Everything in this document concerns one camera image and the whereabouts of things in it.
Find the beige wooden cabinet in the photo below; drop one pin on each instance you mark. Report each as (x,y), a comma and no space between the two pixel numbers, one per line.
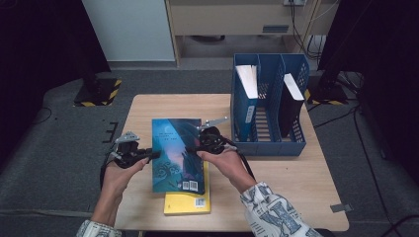
(224,19)

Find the white panel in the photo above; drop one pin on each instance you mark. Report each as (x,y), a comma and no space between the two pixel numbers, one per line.
(131,29)

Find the person's right hand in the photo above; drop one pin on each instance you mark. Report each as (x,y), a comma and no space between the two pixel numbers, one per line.
(227,166)

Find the grey tape piece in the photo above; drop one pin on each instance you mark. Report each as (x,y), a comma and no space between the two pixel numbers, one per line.
(341,208)

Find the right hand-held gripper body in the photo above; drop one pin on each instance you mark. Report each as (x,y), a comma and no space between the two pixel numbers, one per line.
(212,141)

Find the black striped stand base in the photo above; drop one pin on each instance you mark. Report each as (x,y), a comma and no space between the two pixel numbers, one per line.
(99,94)
(329,94)

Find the black book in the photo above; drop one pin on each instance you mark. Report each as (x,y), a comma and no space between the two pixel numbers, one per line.
(288,115)

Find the yellow book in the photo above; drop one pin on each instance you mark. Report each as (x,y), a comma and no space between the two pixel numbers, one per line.
(184,204)

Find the grey rectangular label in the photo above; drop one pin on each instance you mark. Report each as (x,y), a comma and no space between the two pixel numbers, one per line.
(275,28)

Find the person's left hand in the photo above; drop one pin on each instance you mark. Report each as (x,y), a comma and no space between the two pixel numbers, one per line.
(117,182)

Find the teal illustrated book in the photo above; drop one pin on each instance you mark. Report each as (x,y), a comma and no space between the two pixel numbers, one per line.
(174,144)

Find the black curtain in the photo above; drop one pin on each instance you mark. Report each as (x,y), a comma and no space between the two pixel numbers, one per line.
(388,65)
(39,49)

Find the blue file rack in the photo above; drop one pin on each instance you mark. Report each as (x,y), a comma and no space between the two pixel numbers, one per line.
(267,149)

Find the white power socket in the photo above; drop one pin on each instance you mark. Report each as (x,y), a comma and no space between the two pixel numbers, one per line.
(294,2)

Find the light blue book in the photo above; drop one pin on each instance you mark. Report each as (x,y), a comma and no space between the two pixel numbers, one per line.
(245,112)

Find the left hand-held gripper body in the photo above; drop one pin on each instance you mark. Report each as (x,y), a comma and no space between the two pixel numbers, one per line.
(128,154)

